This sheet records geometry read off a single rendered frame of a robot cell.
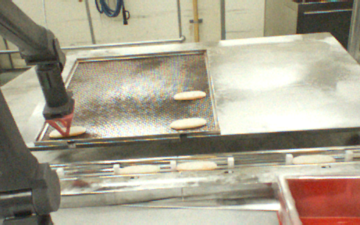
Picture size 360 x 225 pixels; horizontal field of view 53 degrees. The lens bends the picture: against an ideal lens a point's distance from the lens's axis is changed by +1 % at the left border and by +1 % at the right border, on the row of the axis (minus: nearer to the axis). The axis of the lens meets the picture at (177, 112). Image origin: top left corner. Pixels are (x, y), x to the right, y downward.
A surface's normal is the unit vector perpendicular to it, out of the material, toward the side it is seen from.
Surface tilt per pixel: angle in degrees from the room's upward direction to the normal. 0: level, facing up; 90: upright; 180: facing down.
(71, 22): 90
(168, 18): 90
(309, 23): 90
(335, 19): 90
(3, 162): 104
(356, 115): 10
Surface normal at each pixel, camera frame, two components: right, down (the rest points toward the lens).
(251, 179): -0.07, -0.90
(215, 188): 0.00, 0.43
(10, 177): 0.13, 0.62
